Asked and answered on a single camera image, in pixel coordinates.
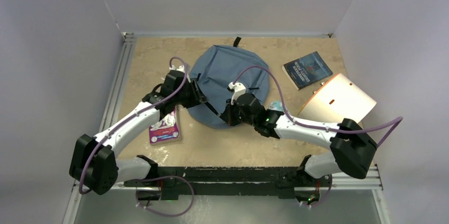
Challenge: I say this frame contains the blue fabric backpack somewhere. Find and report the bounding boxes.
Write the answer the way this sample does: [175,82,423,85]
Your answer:
[187,37,270,129]

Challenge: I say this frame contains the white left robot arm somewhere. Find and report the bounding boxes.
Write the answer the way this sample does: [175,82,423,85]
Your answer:
[69,70,207,195]

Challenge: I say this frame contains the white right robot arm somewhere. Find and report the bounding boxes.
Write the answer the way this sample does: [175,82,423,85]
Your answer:
[220,93,378,185]

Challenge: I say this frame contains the light blue scissors blister pack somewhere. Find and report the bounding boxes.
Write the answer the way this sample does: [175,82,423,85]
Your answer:
[269,101,283,111]

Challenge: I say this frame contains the dark blue paperback book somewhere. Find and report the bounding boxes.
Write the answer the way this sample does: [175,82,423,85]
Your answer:
[282,51,333,90]

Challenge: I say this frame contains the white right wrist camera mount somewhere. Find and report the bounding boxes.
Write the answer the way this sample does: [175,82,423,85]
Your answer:
[228,82,246,105]

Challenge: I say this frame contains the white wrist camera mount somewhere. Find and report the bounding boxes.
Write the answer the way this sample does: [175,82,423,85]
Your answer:
[228,82,246,105]
[167,70,186,84]

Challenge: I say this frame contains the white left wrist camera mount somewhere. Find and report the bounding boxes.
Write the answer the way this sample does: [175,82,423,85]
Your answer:
[167,70,186,84]

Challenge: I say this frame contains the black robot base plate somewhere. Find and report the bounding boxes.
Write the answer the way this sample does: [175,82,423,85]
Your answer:
[124,166,330,202]

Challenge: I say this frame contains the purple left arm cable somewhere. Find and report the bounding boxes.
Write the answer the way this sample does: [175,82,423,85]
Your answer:
[77,56,196,218]

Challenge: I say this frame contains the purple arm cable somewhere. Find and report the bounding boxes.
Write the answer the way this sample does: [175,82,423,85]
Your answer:
[232,65,404,209]
[77,56,196,218]

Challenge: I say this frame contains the white orange-edged ring binder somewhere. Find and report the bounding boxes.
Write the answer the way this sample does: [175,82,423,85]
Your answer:
[298,73,377,123]

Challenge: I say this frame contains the aluminium frame rails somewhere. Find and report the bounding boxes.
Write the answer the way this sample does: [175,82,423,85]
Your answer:
[64,33,389,223]

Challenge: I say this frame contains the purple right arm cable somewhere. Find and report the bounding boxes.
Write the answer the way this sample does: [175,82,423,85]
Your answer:
[232,65,404,209]

